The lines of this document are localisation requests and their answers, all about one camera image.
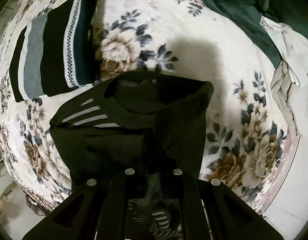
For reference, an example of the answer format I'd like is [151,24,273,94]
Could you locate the black garment with white stripes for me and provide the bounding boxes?
[49,70,214,198]

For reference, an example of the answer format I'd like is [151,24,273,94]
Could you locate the black white striped cloth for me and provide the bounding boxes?
[128,200,183,239]

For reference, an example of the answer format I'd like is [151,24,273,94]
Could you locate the white crumpled cloth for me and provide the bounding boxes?
[260,16,308,135]

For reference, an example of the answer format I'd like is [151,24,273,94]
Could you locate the striped folded sweater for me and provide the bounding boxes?
[9,0,98,102]

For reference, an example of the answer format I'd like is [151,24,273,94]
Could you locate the white floral bed blanket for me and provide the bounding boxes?
[0,0,292,211]

